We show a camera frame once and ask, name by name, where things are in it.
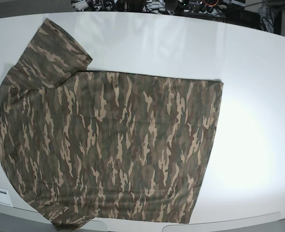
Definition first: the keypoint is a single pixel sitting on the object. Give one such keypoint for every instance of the camouflage T-shirt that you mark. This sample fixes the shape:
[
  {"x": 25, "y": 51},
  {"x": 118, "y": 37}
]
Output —
[{"x": 78, "y": 145}]

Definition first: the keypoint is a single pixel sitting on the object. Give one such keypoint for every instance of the black background equipment clutter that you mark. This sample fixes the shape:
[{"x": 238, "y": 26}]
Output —
[{"x": 254, "y": 15}]

